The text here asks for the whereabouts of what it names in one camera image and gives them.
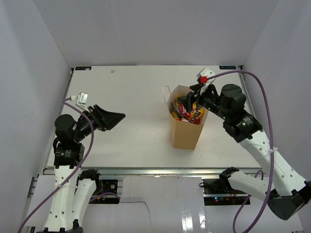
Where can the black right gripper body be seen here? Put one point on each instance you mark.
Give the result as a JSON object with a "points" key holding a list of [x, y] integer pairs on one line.
{"points": [[208, 99]]}

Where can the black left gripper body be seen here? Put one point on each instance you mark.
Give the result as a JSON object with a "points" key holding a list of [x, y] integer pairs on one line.
{"points": [[93, 120]]}

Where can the red candy packet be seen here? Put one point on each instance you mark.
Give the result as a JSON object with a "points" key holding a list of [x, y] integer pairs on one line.
{"points": [[185, 111]]}

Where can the grey Himalaya candy packet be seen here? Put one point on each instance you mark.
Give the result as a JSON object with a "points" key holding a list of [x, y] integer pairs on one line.
{"points": [[175, 110]]}

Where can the orange Skittles snack bag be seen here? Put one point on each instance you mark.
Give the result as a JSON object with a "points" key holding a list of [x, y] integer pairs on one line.
{"points": [[176, 117]]}

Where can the brown paper bag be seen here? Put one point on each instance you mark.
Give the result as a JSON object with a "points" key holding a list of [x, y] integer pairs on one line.
{"points": [[185, 135]]}

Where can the yellow M&M's packet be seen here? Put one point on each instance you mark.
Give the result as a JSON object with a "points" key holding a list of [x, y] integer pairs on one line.
{"points": [[196, 114]]}

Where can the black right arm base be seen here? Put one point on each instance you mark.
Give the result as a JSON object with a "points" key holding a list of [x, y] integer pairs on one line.
{"points": [[217, 187]]}

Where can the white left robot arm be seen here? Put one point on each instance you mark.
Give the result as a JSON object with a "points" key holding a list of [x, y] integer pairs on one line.
{"points": [[75, 187]]}

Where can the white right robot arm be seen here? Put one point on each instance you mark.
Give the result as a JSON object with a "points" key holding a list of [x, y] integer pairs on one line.
{"points": [[290, 191]]}

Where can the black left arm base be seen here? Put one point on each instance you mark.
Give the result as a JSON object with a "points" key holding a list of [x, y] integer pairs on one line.
{"points": [[106, 186]]}

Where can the dark label right table corner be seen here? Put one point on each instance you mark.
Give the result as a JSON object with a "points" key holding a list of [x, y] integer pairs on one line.
{"points": [[227, 67]]}

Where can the dark label table corner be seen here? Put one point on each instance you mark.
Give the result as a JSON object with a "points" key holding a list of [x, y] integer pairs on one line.
{"points": [[83, 68], [227, 67]]}

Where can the dark label left table corner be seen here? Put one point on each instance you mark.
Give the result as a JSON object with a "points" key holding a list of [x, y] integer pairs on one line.
{"points": [[83, 68]]}

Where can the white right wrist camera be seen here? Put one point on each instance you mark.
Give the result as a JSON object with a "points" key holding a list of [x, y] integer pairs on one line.
{"points": [[204, 78]]}

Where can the aluminium front rail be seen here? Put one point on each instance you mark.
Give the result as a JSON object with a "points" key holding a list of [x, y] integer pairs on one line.
{"points": [[122, 171]]}

